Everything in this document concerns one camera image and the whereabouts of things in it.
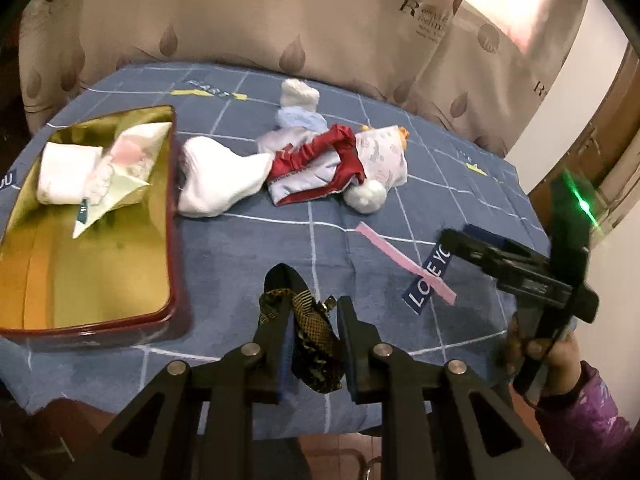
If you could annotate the white sock ball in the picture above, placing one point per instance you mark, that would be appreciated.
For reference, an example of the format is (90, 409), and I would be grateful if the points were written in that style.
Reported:
(367, 196)

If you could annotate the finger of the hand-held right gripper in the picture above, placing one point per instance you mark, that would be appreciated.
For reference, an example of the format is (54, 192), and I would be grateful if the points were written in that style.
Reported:
(470, 250)
(482, 234)

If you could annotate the light blue terry sock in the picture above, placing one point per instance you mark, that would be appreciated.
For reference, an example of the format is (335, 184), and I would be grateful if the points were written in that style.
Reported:
(300, 119)

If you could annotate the white pink printed cloth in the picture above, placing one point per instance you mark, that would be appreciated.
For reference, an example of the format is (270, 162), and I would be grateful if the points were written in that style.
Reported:
(135, 155)

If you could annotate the large white sock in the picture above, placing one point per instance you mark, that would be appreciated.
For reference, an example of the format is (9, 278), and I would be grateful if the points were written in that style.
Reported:
(210, 180)

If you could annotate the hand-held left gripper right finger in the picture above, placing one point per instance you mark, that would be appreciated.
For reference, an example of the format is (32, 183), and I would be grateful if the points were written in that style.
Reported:
(348, 360)

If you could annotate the red tin box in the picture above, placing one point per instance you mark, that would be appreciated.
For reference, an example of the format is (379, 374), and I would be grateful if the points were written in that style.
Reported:
(100, 270)

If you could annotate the blue checked tablecloth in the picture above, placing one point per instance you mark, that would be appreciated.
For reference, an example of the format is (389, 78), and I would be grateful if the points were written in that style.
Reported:
(350, 245)

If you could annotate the beige leaf print curtain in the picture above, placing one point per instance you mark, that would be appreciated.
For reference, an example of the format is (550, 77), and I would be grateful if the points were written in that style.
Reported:
(250, 10)

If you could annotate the small white sock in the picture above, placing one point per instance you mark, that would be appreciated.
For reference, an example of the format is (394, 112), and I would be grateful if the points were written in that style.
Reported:
(297, 94)

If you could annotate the grey printed sock with pompom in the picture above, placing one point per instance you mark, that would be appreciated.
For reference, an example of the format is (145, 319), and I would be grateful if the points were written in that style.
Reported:
(382, 155)

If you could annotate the person's right hand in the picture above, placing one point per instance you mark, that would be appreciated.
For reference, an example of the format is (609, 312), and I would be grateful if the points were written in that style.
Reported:
(565, 365)

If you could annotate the red and grey sock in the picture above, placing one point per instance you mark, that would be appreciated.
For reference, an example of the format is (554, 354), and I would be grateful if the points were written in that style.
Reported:
(300, 170)

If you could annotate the wooden cabinet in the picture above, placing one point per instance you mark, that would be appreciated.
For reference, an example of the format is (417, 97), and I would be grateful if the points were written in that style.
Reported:
(615, 125)

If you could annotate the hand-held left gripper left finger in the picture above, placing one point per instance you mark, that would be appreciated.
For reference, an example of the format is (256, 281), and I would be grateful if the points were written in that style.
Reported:
(286, 365)

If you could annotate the black gold patterned sock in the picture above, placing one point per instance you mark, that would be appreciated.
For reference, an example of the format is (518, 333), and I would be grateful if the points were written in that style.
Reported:
(315, 335)

